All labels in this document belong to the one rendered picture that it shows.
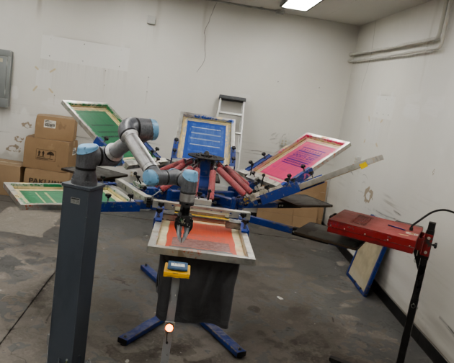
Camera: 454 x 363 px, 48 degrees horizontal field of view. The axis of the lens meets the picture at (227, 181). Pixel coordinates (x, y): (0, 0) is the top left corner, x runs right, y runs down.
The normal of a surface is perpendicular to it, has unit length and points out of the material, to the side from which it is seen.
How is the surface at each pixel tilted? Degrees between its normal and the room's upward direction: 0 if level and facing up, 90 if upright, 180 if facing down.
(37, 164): 91
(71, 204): 90
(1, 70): 90
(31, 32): 90
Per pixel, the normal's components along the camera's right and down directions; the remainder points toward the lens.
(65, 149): 0.00, 0.16
